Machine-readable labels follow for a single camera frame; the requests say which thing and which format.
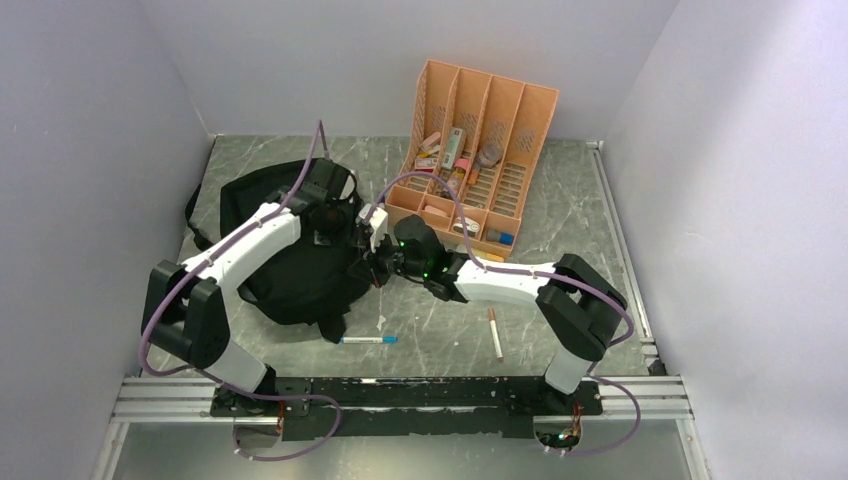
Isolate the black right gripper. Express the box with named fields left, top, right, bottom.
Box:
left=347, top=228, right=427, bottom=289

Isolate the black student backpack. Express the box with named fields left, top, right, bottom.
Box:
left=185, top=161, right=373, bottom=343

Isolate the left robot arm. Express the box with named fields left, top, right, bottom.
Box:
left=141, top=158, right=370, bottom=416

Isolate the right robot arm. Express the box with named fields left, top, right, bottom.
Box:
left=356, top=209, right=626, bottom=414

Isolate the white stapler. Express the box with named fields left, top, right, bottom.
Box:
left=450, top=217, right=481, bottom=238

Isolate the blue capped small item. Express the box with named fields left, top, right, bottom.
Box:
left=485, top=228, right=514, bottom=246

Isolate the pink white small box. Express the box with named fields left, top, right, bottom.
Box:
left=413, top=157, right=440, bottom=173

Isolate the blue white pen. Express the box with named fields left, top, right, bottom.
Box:
left=340, top=336, right=398, bottom=345

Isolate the brown white marker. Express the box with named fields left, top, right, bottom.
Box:
left=487, top=307, right=505, bottom=363

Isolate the brown bottle pink cap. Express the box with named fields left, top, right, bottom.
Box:
left=439, top=157, right=471, bottom=198

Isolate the pink eraser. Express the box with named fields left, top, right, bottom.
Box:
left=419, top=131, right=441, bottom=150

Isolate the grey round jar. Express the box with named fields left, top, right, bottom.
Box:
left=476, top=141, right=503, bottom=168

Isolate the green white box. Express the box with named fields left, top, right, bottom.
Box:
left=441, top=127, right=467, bottom=172

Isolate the orange plastic desk organizer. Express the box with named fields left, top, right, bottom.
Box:
left=383, top=60, right=559, bottom=259

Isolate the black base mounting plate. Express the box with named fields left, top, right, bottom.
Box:
left=209, top=376, right=603, bottom=440

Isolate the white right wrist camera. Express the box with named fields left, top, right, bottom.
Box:
left=358, top=203, right=388, bottom=253

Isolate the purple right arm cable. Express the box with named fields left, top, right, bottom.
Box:
left=370, top=172, right=643, bottom=458

